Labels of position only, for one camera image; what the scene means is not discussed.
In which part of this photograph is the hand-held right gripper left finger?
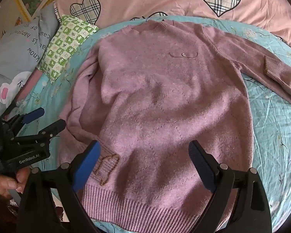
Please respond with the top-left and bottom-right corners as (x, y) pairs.
(16, 139), (102, 233)

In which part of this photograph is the mauve knit sweater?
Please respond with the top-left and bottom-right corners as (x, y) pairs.
(58, 19), (291, 229)

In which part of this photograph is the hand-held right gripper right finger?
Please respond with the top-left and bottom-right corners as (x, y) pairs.
(188, 139), (273, 233)

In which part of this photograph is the green checked pillow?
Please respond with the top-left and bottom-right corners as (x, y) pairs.
(37, 15), (100, 83)

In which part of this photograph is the teal floral bedsheet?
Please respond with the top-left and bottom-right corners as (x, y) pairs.
(13, 12), (291, 233)

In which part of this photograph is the grey printed pillow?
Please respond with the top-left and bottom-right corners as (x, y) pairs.
(0, 5), (60, 110)

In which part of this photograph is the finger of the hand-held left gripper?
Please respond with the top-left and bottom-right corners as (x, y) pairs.
(3, 107), (45, 133)
(11, 119), (67, 151)

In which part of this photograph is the person's left hand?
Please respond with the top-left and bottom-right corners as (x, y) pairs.
(0, 167), (31, 199)

